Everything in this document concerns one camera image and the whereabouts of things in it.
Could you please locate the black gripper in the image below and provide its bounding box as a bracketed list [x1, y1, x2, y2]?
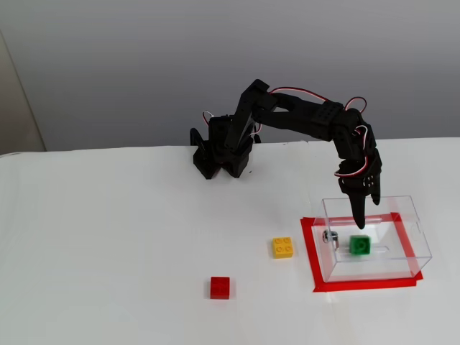
[337, 148, 383, 231]

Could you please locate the silver box lock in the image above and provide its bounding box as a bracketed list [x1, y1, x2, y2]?
[322, 229, 341, 249]

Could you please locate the yellow lego brick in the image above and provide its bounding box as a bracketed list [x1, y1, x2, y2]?
[272, 236, 295, 259]

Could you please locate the red tape square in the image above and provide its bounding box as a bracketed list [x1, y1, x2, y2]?
[300, 211, 424, 294]

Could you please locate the transparent plastic box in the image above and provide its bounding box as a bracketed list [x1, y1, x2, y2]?
[312, 195, 433, 284]

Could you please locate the red white arm servo cable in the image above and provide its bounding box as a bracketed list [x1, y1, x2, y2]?
[268, 86, 368, 113]

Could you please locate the red white gripper servo cable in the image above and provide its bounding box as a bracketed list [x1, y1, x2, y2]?
[333, 124, 372, 178]

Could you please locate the beige board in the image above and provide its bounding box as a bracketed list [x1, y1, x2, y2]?
[0, 31, 47, 156]

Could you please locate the green lego brick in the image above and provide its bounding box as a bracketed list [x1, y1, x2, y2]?
[349, 234, 372, 257]

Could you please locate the red lego brick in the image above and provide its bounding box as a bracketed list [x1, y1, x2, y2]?
[209, 276, 232, 300]

